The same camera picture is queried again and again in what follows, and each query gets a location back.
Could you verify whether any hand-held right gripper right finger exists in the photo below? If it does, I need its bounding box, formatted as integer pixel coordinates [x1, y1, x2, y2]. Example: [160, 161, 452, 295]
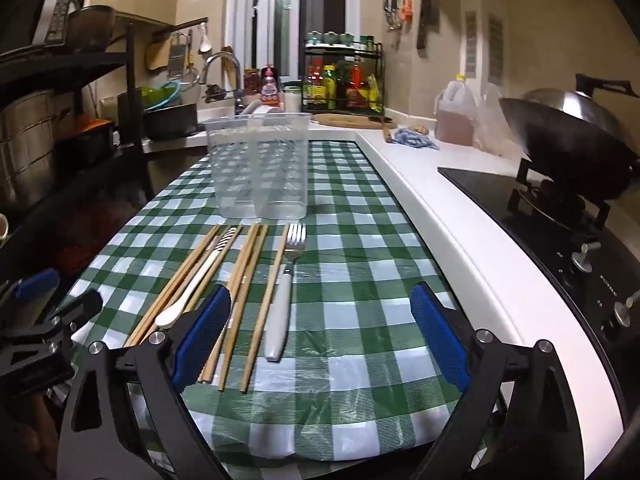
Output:
[409, 282, 585, 480]

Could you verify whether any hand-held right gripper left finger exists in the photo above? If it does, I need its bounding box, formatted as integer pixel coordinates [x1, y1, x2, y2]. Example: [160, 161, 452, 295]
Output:
[56, 284, 233, 480]

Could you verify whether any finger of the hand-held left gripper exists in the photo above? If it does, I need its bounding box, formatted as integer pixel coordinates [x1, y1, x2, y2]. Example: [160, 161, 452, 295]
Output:
[49, 289, 104, 334]
[0, 267, 62, 312]

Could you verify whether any white spoon striped handle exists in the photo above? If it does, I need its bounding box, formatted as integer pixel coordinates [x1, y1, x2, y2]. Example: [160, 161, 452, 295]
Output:
[154, 226, 240, 329]

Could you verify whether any row of wooden chopsticks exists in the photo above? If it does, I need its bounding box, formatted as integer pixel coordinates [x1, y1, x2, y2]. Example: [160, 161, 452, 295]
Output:
[122, 222, 292, 395]

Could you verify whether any white-handled metal fork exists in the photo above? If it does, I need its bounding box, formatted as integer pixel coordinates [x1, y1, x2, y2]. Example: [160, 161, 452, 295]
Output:
[263, 222, 307, 363]

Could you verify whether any green checkered tablecloth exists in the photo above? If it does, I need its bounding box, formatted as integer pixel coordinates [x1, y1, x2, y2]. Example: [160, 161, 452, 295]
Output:
[57, 140, 501, 462]

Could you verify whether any steel stockpot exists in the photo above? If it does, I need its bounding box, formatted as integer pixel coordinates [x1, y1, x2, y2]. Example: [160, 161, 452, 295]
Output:
[0, 89, 72, 207]

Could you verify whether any black gas stove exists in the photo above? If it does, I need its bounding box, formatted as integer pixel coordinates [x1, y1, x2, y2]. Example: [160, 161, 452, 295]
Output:
[437, 165, 640, 357]

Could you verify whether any orange lidded pot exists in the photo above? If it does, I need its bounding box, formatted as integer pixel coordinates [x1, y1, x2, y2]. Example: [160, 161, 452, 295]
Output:
[69, 114, 117, 162]

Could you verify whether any metal stove knob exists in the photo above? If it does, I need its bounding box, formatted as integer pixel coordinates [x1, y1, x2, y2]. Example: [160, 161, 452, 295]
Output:
[614, 294, 640, 329]
[571, 241, 602, 274]

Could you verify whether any black shelf rack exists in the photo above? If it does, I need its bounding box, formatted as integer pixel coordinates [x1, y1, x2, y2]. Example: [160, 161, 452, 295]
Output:
[0, 22, 157, 281]

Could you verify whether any blue cloth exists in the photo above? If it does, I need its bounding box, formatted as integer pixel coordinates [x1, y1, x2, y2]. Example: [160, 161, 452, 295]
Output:
[391, 128, 441, 152]

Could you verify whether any black cooking pot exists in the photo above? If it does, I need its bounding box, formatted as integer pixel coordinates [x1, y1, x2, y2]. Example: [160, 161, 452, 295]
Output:
[142, 103, 199, 141]

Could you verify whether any plastic oil jug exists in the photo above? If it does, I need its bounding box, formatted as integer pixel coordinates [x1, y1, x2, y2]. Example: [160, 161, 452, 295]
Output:
[433, 73, 479, 145]

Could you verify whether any clear plastic bag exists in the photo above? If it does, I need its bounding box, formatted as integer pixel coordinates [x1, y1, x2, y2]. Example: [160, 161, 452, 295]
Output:
[472, 82, 522, 154]

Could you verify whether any black wok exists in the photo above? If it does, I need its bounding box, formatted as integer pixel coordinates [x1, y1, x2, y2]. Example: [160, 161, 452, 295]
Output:
[497, 96, 640, 207]

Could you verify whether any green colander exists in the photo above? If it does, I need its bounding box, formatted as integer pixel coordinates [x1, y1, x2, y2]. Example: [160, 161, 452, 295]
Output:
[137, 81, 181, 111]

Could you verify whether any round wooden cutting board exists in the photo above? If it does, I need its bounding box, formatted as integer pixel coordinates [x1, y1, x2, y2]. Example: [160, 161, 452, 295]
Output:
[312, 112, 399, 130]

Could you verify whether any yellow seasoning packet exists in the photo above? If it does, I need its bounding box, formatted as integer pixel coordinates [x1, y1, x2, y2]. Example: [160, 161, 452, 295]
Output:
[367, 74, 384, 112]

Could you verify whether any hanging mesh strainer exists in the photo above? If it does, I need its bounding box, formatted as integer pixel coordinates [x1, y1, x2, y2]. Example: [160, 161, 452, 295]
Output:
[177, 64, 201, 92]

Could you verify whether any pink dish soap bottle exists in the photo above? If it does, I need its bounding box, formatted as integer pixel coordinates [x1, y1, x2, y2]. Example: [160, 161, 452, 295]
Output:
[259, 63, 281, 107]

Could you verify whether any hanging wooden board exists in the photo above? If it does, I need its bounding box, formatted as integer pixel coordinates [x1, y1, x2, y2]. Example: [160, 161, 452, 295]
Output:
[145, 35, 174, 72]

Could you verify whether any dark round pan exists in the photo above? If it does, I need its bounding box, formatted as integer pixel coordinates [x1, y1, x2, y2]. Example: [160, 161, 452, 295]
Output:
[64, 4, 119, 54]

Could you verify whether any metal wok lid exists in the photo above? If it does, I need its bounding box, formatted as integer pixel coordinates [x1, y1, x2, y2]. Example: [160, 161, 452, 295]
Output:
[520, 73, 640, 137]

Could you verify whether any metal grater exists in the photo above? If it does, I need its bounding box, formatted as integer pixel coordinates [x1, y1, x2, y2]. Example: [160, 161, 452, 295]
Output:
[167, 32, 187, 79]

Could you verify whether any red vinegar bottle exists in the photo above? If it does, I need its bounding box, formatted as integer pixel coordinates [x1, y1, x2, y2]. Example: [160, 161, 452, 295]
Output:
[349, 56, 367, 107]

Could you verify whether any red-capped sauce bottle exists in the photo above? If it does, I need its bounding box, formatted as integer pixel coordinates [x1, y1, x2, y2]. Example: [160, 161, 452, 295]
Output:
[306, 59, 324, 107]

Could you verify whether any black spice rack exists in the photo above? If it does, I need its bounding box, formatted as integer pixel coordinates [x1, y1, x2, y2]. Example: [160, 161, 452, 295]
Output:
[301, 42, 385, 114]

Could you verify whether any dark control panel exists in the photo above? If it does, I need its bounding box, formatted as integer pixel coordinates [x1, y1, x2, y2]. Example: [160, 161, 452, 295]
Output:
[32, 0, 81, 44]

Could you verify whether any chrome faucet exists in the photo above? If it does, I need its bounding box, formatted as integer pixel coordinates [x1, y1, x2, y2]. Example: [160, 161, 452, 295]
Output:
[198, 51, 243, 107]

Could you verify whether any yellow-green sauce bottle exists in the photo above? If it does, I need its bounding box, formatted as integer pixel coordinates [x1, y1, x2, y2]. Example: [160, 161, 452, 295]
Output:
[322, 63, 337, 107]

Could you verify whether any row of small spice jars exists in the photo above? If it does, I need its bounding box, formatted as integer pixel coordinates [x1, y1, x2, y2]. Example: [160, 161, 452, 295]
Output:
[305, 31, 377, 51]

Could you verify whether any window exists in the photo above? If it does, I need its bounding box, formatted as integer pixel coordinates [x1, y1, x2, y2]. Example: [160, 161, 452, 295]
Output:
[224, 0, 362, 87]

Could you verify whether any wooden-handled kitchen tool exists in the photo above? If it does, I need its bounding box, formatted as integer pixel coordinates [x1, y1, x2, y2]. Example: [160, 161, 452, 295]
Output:
[369, 116, 394, 144]

